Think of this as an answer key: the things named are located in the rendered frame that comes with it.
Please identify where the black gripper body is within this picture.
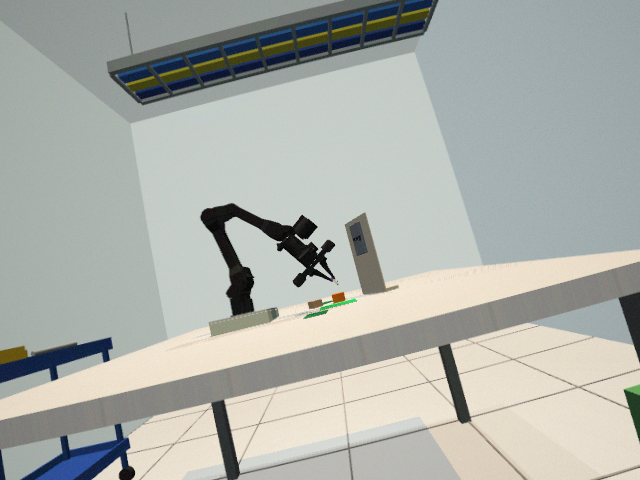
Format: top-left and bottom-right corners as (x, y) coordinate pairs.
(293, 240), (335, 287)

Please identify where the beige panel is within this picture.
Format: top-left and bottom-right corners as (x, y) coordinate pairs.
(345, 212), (399, 295)

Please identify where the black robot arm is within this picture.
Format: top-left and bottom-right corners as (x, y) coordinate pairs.
(200, 203), (318, 317)

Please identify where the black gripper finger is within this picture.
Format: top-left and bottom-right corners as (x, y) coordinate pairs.
(319, 257), (335, 279)
(309, 269), (333, 282)

